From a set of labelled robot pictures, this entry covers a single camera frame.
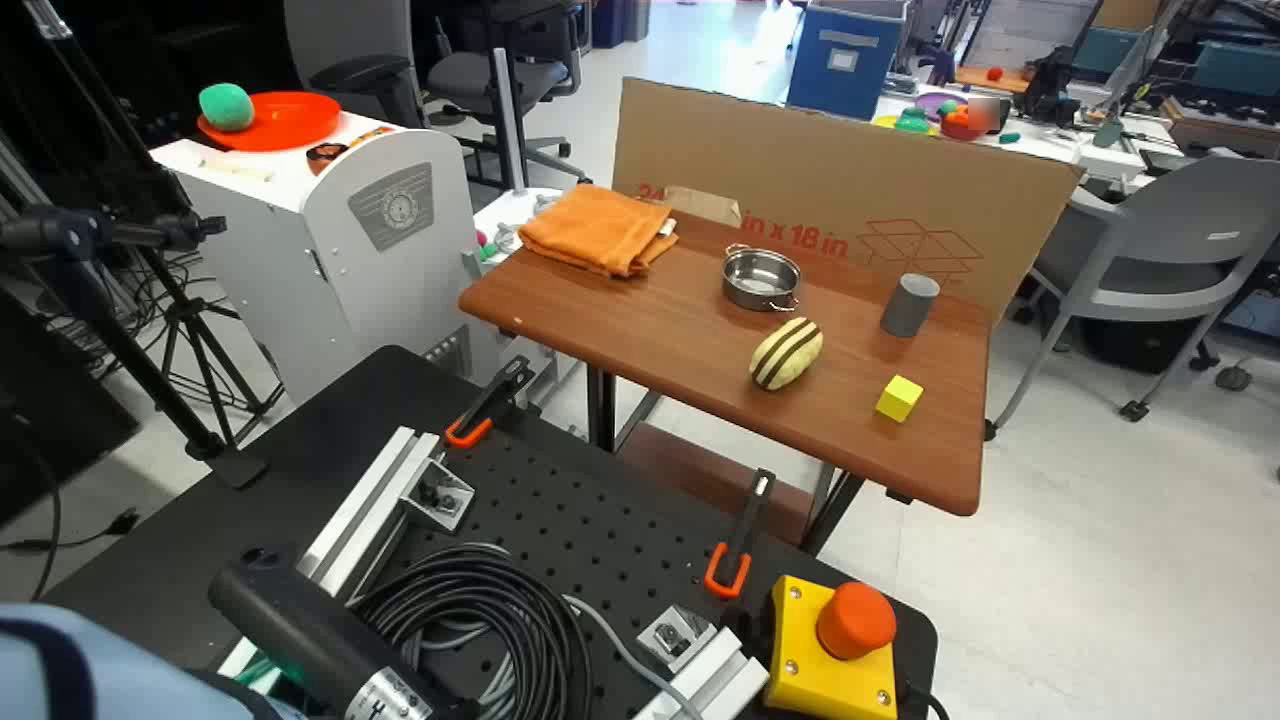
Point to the yellow striped plush toy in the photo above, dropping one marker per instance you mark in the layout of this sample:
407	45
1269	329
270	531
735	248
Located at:
785	352

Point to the brown wooden table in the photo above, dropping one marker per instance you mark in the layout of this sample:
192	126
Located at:
682	343

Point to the orange folded cloth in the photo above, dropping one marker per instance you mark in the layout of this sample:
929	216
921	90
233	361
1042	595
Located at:
599	228

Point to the small metal bowl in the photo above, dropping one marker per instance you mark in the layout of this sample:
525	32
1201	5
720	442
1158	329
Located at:
760	279

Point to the black orange bar clamp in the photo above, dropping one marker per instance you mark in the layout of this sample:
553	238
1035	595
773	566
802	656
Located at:
485	401
740	527

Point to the black perforated robot table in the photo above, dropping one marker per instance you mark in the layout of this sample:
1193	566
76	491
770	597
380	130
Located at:
574	515

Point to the yellow cube block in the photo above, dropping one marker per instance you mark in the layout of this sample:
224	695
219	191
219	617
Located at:
897	401

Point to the grey cup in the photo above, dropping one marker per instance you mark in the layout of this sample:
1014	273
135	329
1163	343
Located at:
910	307

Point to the brown cardboard panel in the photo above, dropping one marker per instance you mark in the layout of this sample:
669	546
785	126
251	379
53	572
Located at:
852	186

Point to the black office chair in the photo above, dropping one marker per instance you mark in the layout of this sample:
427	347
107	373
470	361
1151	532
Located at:
501	74

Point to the yellow emergency stop box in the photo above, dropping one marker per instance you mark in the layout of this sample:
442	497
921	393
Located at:
807	660

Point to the white machine cabinet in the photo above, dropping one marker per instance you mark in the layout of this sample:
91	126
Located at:
313	254

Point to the blue storage bin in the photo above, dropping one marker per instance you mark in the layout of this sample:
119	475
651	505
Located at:
843	63

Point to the orange background bowl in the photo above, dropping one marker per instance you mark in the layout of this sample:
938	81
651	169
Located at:
970	121

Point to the orange plastic plate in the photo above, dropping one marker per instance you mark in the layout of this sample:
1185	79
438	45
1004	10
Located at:
297	121

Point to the grey chair backrest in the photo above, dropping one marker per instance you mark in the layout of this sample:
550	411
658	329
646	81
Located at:
351	42

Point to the green ball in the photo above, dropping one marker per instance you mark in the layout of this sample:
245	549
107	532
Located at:
224	104

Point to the grey plastic chair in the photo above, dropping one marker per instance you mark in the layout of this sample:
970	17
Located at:
1185	233

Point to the small metal corner bracket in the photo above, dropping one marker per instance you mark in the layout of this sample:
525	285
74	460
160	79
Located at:
674	639
442	497

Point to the grey metal post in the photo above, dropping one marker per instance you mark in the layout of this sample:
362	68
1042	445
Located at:
507	114

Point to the long aluminium extrusion rail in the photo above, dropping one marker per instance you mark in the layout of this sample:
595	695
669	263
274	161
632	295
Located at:
365	515

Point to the short aluminium extrusion rail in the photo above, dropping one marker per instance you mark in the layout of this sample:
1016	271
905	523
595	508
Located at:
714	680

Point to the black cylindrical mount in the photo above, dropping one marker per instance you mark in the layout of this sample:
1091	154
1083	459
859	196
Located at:
302	625

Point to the black camera tripod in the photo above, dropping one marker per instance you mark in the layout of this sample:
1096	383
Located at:
80	238

